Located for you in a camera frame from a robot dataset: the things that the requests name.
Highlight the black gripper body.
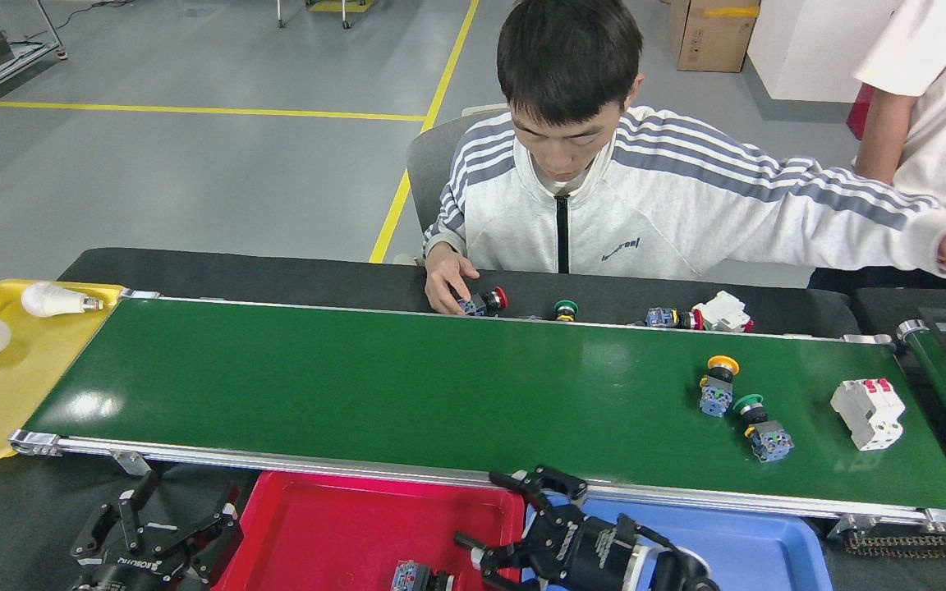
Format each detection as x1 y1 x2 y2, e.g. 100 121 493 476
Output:
71 542 195 591
532 515 659 591

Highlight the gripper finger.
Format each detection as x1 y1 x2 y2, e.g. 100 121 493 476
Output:
71 470 163 567
153 483 244 584
491 465 589 530
454 532 544 590

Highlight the red push button switch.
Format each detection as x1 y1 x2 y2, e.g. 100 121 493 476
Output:
457 286 510 318
645 307 705 331

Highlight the yellow tray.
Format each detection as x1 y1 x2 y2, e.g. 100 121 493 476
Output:
0 279 125 463

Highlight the person's right hand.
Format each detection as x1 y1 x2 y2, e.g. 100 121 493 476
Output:
424 244 482 316

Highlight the red bin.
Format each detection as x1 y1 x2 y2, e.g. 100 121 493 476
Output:
214 470 527 591

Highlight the blue bin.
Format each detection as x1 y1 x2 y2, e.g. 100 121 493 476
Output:
522 492 833 591

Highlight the seated person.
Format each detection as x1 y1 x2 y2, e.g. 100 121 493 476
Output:
422 0 946 317

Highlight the grey chair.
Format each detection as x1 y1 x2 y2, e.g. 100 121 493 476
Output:
406 105 511 235

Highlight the metal rack on wheels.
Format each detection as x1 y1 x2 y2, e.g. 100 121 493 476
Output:
0 0 67 114

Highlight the cardboard box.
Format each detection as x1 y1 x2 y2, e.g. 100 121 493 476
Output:
668 0 761 73

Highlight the red fire extinguisher cabinet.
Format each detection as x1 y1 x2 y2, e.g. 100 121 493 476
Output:
845 82 876 140

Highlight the white stand on wheels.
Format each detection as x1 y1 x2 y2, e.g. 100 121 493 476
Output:
276 0 375 30

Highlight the yellow push button switch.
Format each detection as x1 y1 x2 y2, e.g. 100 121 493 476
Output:
698 355 741 419

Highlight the black conveyor drive chain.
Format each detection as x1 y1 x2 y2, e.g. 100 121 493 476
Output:
843 529 946 561

